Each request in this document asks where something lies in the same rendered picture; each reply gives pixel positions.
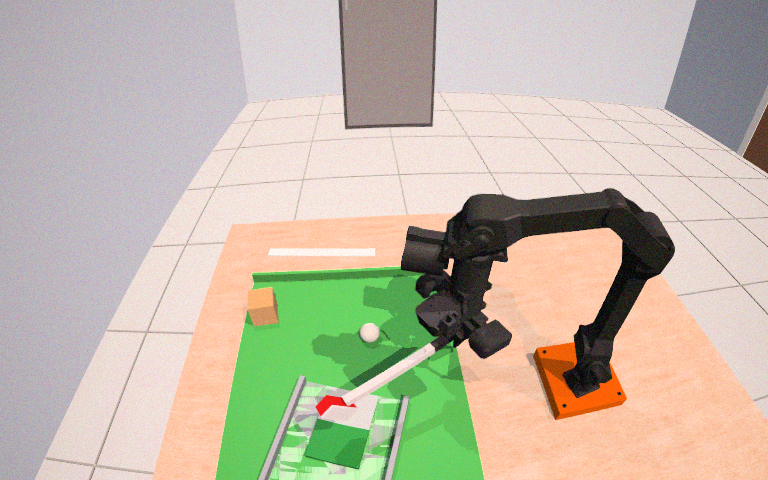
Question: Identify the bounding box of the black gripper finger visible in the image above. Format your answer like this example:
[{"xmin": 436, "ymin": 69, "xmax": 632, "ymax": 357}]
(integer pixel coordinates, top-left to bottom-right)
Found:
[{"xmin": 453, "ymin": 328, "xmax": 469, "ymax": 348}]

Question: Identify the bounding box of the white golf ball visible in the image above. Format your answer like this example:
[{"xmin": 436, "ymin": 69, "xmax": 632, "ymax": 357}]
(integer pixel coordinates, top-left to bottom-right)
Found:
[{"xmin": 360, "ymin": 323, "xmax": 380, "ymax": 343}]

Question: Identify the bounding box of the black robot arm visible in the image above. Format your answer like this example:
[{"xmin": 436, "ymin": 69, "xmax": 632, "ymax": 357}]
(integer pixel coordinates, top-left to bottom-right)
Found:
[{"xmin": 401, "ymin": 188, "xmax": 675, "ymax": 398}]

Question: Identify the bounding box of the green flat mat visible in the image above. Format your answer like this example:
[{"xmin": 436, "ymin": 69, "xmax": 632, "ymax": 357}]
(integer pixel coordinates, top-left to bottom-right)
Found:
[{"xmin": 215, "ymin": 275, "xmax": 485, "ymax": 480}]

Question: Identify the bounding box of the white flat bar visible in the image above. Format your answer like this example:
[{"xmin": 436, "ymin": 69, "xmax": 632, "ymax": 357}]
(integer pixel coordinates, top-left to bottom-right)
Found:
[{"xmin": 268, "ymin": 248, "xmax": 375, "ymax": 257}]

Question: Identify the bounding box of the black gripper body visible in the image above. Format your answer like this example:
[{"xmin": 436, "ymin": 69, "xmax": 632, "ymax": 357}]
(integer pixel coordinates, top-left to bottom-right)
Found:
[{"xmin": 416, "ymin": 270, "xmax": 512, "ymax": 359}]

